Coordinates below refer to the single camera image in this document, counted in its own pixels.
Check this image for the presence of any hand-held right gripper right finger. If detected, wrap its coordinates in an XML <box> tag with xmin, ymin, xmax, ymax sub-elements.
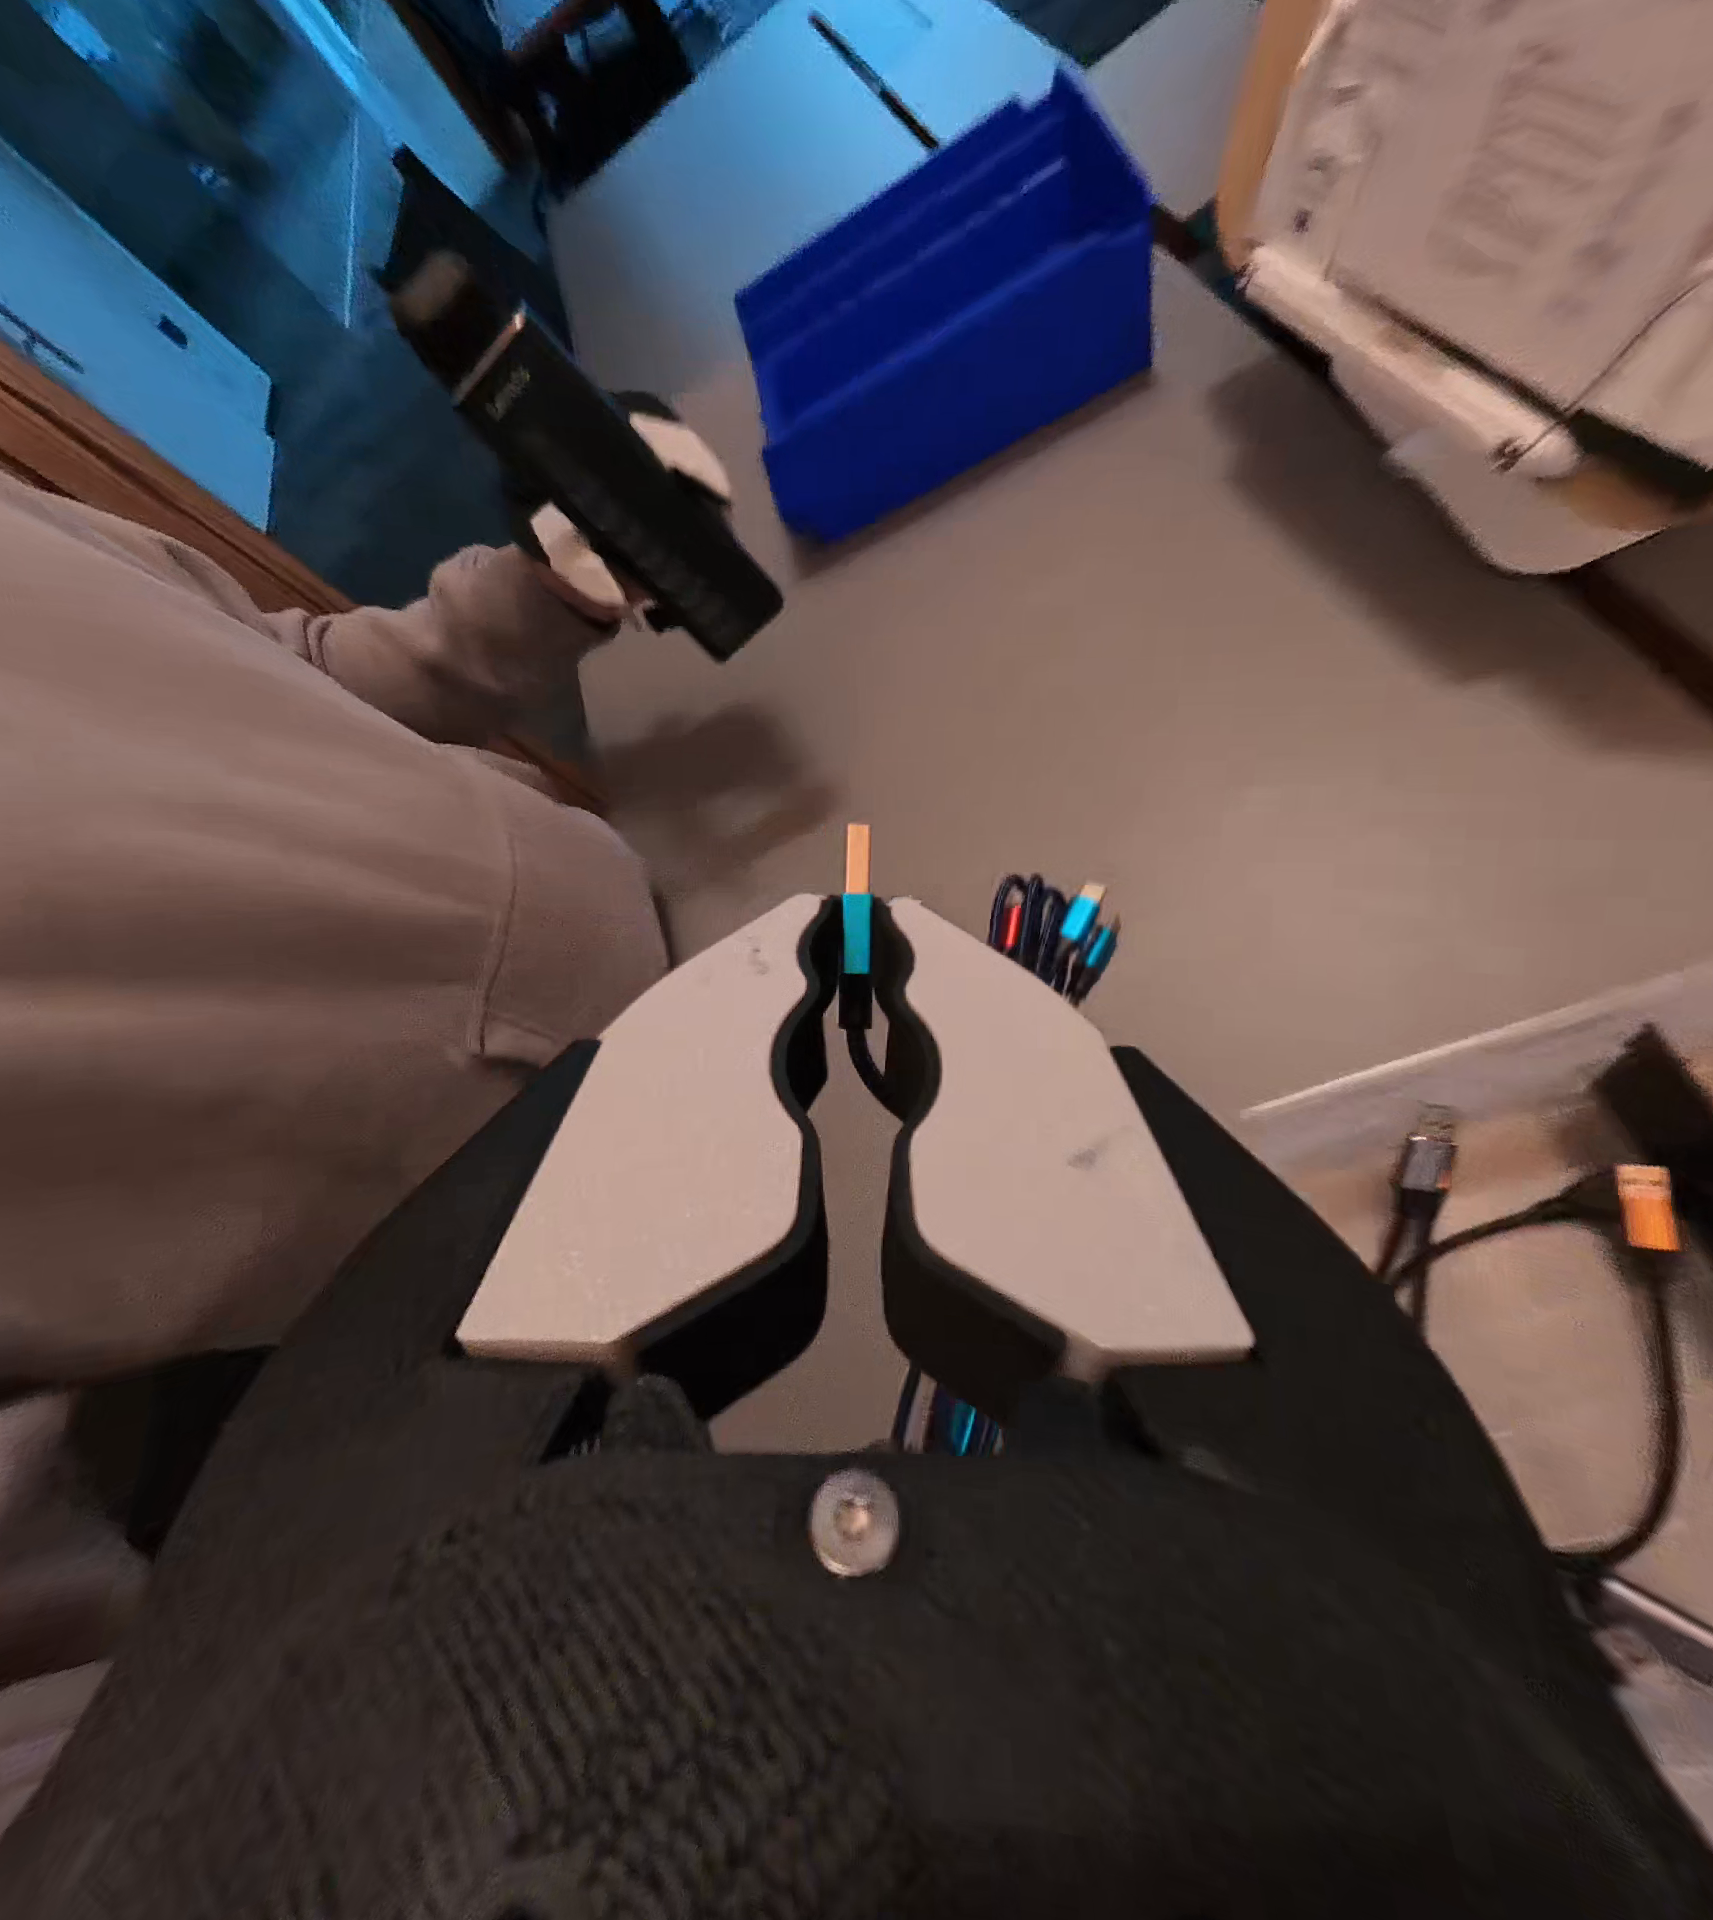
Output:
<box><xmin>881</xmin><ymin>894</ymin><xmax>1258</xmax><ymax>1424</ymax></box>

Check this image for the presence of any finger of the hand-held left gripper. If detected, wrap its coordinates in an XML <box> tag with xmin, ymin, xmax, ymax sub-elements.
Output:
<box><xmin>523</xmin><ymin>501</ymin><xmax>633</xmax><ymax>630</ymax></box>
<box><xmin>613</xmin><ymin>391</ymin><xmax>732</xmax><ymax>510</ymax></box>

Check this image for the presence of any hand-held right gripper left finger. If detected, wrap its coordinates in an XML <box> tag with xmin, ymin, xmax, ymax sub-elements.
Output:
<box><xmin>454</xmin><ymin>892</ymin><xmax>833</xmax><ymax>1424</ymax></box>

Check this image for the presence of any blue plastic bin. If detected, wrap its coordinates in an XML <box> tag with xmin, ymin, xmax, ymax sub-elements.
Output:
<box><xmin>732</xmin><ymin>65</ymin><xmax>1158</xmax><ymax>545</ymax></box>

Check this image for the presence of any black cable with orange plug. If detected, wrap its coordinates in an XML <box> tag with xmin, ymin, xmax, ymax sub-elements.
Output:
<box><xmin>1397</xmin><ymin>1161</ymin><xmax>1713</xmax><ymax>1685</ymax></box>

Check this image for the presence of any person's left forearm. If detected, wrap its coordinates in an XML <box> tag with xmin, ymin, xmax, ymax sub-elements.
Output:
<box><xmin>255</xmin><ymin>540</ymin><xmax>625</xmax><ymax>752</ymax></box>

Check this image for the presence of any black office chair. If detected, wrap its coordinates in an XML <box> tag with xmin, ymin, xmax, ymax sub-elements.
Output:
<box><xmin>502</xmin><ymin>0</ymin><xmax>692</xmax><ymax>189</ymax></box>

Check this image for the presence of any black rectangular device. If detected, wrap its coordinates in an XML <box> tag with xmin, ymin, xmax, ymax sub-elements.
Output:
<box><xmin>1591</xmin><ymin>1024</ymin><xmax>1713</xmax><ymax>1329</ymax></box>

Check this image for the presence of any white instruction paper sheet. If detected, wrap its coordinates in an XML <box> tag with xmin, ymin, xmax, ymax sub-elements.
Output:
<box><xmin>1252</xmin><ymin>0</ymin><xmax>1713</xmax><ymax>473</ymax></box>

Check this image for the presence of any brown wooden frame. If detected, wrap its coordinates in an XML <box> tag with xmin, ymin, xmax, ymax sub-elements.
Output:
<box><xmin>0</xmin><ymin>265</ymin><xmax>355</xmax><ymax>620</ymax></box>

